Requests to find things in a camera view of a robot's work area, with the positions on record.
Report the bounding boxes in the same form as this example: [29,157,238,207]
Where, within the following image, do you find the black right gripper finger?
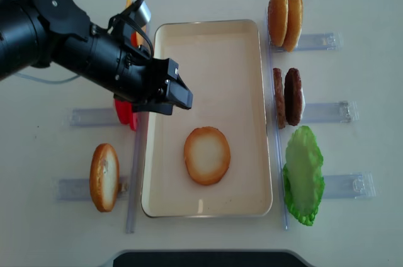
[132,103,173,115]

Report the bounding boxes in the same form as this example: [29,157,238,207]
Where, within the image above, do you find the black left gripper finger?
[166,75,193,110]

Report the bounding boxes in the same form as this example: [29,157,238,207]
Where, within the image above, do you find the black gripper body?
[113,45,179,106]

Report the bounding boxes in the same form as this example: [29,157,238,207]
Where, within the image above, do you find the bun slice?
[89,144,120,212]
[184,127,231,186]

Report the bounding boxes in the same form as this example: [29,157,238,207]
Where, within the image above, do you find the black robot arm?
[1,0,193,115]

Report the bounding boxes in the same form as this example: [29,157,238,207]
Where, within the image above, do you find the red tomato slice inner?
[129,112,138,132]

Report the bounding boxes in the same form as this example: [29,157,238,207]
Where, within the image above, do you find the red tomato slice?
[129,112,138,132]
[114,99,132,125]

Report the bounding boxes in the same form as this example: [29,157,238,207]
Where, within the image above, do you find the red tomato slice outer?
[114,99,132,125]

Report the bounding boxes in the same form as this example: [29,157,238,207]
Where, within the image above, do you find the orange cheese slice inner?
[130,30,144,47]

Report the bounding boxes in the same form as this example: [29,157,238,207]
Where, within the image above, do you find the orange cheese slice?
[130,30,144,47]
[125,0,133,9]

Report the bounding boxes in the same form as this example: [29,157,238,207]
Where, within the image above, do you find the orange cheese slice outer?
[125,0,133,9]

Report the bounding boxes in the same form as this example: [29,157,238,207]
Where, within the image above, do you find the brown meat patty thin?
[273,68,286,129]

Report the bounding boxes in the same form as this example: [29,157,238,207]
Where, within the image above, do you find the dark brown meat patty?
[284,68,303,126]

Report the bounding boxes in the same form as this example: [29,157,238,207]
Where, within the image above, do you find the green lettuce leaf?
[283,125,325,226]

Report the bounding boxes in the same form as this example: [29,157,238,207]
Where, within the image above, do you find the clear long strip left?
[125,112,149,234]

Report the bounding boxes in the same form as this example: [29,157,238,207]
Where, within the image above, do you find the clear long strip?
[125,112,149,234]
[263,8,289,231]

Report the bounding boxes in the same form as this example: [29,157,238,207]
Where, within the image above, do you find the cream rectangular tray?
[141,20,273,217]

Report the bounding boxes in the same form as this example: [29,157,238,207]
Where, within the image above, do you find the clear long strip right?
[263,8,289,231]

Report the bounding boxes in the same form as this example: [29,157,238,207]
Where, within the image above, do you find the bun top left of pair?
[268,0,288,47]

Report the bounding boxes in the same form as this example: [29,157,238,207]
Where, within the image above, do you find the bun of pair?
[283,0,304,52]
[268,0,288,47]

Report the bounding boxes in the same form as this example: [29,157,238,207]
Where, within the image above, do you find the bun top right of pair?
[283,0,304,52]

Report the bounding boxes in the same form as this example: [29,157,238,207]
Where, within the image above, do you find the black base bottom edge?
[103,249,312,266]

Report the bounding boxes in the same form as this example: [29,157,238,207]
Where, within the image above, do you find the clear rail holder tomato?
[66,108,120,127]

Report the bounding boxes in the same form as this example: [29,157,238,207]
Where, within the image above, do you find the clear rail holder left bread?
[53,176,130,202]

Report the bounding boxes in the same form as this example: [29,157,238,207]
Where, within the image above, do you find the clear rail holder bread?
[53,176,130,202]
[266,8,344,54]

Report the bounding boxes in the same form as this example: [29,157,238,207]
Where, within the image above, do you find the translucent cable on table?
[14,71,81,85]

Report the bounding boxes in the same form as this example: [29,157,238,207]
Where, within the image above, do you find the clear rail holder right bread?
[266,8,344,54]

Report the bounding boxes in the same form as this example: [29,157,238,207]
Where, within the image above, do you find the clear rail holder patties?
[300,94,359,124]

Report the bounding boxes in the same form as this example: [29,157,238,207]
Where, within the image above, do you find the clear rail holder lettuce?
[322,172,376,199]

